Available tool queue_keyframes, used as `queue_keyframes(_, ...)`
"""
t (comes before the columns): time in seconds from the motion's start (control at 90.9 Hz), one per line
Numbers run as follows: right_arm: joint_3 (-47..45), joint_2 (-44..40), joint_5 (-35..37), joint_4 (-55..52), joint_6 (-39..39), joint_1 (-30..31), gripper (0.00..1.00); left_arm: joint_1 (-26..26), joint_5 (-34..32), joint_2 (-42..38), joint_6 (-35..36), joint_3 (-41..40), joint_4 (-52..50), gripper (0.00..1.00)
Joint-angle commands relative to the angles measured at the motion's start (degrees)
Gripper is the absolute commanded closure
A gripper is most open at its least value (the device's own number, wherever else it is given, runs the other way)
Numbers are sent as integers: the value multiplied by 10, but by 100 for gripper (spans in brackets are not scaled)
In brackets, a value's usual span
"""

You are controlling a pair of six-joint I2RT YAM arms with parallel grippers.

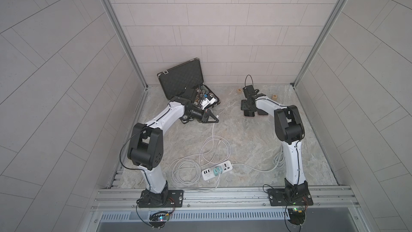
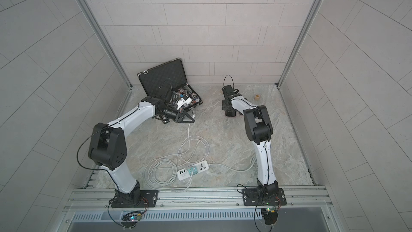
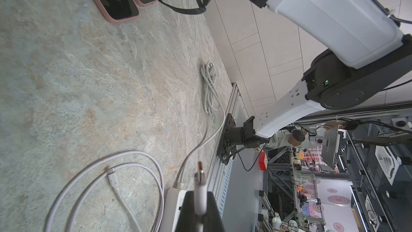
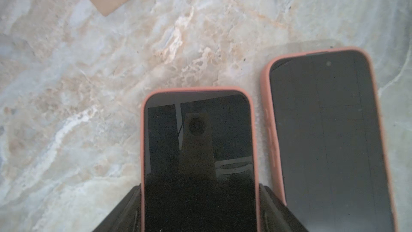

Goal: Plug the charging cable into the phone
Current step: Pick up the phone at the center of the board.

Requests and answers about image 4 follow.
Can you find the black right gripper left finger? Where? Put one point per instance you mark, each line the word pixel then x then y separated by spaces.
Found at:
pixel 126 216

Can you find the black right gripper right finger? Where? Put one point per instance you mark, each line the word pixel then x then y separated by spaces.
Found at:
pixel 274 215

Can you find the pink case phone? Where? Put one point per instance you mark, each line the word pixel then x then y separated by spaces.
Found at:
pixel 329 164
pixel 199 161

